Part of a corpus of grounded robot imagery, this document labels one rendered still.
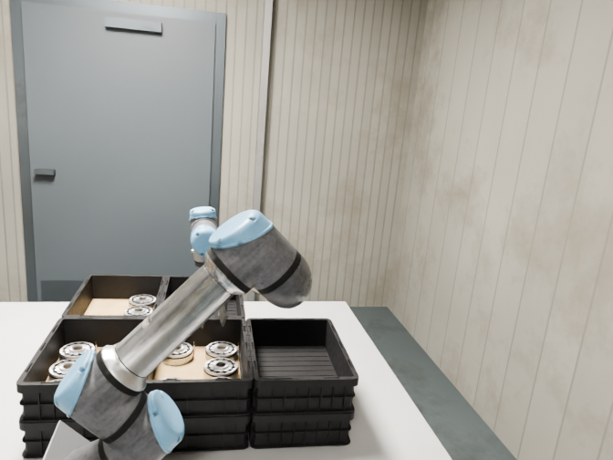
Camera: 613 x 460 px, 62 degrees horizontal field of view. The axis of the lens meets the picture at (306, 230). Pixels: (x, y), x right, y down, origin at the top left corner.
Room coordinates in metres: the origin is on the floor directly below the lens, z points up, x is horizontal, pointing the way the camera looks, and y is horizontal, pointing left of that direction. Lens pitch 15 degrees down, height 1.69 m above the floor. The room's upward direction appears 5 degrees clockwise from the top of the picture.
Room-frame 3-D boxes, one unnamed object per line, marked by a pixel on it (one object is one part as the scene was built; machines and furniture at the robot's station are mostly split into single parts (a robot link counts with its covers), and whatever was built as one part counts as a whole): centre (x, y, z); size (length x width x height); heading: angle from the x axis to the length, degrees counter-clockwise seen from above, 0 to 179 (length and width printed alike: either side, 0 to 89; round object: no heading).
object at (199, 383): (1.40, 0.29, 0.92); 0.40 x 0.30 x 0.02; 11
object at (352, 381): (1.46, 0.00, 0.92); 0.40 x 0.30 x 0.02; 11
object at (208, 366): (1.41, 0.23, 0.86); 0.10 x 0.10 x 0.01
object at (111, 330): (1.34, 0.59, 0.87); 0.40 x 0.30 x 0.11; 11
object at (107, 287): (1.74, 0.66, 0.87); 0.40 x 0.30 x 0.11; 11
